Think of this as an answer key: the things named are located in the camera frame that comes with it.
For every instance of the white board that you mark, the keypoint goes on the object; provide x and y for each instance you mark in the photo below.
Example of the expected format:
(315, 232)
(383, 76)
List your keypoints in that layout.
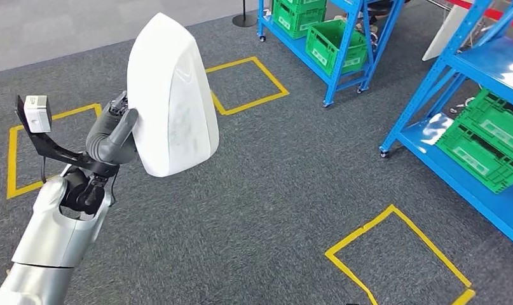
(445, 33)

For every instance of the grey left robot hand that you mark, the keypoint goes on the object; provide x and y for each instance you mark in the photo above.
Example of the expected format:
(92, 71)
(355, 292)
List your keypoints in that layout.
(113, 139)

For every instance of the black stanchion post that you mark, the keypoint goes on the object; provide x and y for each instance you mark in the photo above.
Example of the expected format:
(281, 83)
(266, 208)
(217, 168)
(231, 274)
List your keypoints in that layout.
(244, 20)

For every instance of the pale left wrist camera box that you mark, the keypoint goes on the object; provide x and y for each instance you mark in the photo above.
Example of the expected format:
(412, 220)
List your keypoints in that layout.
(38, 115)

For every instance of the yellow floor tape square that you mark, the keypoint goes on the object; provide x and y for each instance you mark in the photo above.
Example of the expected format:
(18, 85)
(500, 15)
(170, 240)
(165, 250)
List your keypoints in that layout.
(432, 248)
(256, 102)

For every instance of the red barrier belt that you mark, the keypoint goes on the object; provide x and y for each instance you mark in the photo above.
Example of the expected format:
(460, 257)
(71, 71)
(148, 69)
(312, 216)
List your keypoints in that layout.
(511, 22)

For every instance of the blue metal shelf rack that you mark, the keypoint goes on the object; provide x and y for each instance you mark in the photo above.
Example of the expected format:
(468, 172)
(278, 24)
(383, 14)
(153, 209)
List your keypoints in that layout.
(488, 67)
(334, 84)

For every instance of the white plastic shell part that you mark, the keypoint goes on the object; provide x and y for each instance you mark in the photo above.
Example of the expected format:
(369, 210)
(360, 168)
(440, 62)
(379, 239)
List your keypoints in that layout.
(172, 97)

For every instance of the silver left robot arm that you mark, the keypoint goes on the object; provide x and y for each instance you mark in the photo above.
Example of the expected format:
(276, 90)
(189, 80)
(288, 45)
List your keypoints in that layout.
(50, 240)

